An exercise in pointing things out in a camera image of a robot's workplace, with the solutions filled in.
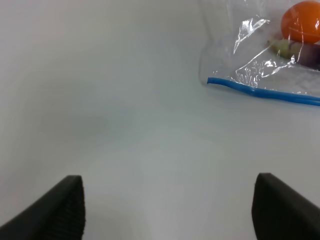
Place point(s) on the purple eggplant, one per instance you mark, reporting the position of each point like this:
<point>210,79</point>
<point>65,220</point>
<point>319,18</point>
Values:
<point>305,54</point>

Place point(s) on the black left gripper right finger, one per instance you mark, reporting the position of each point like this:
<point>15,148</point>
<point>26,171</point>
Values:
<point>281,213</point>

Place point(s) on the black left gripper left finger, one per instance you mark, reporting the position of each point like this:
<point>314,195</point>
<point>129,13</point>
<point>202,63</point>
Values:
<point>60,214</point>

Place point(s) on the clear zip bag blue seal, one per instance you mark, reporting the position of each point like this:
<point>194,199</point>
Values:
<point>236,54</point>

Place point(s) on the orange fruit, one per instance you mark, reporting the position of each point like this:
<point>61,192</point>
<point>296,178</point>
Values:
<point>301,22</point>

